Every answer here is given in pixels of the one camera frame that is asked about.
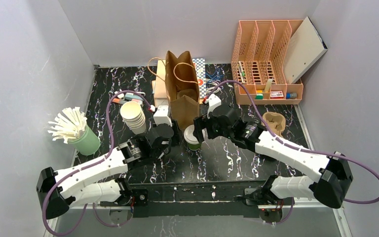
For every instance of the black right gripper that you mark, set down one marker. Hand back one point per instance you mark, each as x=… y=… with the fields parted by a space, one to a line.
x=203 y=123

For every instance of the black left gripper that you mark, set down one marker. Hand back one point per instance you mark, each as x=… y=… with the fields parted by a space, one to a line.
x=172 y=138

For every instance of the white lid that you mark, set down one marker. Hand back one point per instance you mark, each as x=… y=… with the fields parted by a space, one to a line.
x=189 y=136

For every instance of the green paper coffee cup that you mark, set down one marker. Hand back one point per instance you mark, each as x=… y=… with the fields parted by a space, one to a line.
x=193 y=147

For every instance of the brown paper bag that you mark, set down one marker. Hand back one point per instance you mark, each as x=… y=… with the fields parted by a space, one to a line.
x=176 y=85

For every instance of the cardboard cup carrier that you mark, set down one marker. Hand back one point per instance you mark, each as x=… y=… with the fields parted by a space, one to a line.
x=276 y=122

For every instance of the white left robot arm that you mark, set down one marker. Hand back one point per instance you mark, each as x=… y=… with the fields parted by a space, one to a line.
x=59 y=190

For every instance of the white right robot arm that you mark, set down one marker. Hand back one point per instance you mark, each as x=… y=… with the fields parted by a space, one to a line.
x=325 y=178

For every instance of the stack of white lids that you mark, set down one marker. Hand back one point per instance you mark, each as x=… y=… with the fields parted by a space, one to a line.
x=134 y=117

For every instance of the checkered paper sheet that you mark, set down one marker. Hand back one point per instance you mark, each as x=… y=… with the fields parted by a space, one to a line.
x=199 y=64

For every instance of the orange file organizer rack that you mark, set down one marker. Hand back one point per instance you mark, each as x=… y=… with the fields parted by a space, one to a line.
x=257 y=63

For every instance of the green cup of stirrers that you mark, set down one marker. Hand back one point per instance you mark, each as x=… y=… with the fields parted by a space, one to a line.
x=70 y=126

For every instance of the white folder board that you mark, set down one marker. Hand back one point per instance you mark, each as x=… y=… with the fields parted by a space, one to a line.
x=304 y=49

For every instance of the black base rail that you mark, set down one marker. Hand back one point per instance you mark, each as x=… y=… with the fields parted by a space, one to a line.
x=248 y=193

